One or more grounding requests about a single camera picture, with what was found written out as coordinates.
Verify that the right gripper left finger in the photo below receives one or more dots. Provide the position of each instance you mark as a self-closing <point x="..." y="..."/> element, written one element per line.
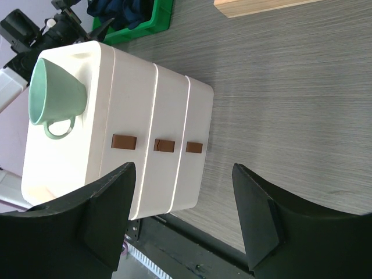
<point x="78" y="235"/>

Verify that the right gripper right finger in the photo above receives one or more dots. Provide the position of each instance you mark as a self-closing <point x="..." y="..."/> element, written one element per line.
<point x="286" y="236"/>

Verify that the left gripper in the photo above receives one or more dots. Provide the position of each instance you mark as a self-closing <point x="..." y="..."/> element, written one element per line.
<point x="67" y="25"/>

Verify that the navy blue t shirt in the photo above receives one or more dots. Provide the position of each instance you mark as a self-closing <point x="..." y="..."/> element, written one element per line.
<point x="125" y="13"/>

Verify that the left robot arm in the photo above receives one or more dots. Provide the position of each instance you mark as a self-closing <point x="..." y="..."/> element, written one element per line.
<point x="28" y="41"/>

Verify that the green plastic tray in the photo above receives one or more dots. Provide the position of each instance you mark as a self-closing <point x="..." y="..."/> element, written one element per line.
<point x="160" y="21"/>

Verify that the green mug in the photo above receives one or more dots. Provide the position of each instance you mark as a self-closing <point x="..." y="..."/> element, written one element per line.
<point x="54" y="95"/>

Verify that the white drawer box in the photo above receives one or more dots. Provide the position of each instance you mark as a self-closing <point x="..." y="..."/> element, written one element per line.
<point x="127" y="96"/>

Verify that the wooden clothes rack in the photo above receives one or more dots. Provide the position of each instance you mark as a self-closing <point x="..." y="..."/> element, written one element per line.
<point x="237" y="8"/>

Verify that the white cable duct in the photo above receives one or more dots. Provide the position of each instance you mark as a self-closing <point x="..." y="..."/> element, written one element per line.
<point x="145" y="261"/>

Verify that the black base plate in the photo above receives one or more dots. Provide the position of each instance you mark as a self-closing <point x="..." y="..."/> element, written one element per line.
<point x="176" y="249"/>

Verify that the brown drawer handle top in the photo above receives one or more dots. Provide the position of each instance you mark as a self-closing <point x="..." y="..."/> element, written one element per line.
<point x="124" y="142"/>

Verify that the brown drawer handle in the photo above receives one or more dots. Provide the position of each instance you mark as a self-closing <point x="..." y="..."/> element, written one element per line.
<point x="194" y="147"/>
<point x="124" y="142"/>
<point x="163" y="145"/>

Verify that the brown drawer handle middle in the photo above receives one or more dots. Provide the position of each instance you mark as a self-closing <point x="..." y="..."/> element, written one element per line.
<point x="163" y="145"/>

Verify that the brown drawer handle bottom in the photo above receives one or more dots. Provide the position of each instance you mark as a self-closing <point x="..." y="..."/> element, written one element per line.
<point x="194" y="147"/>

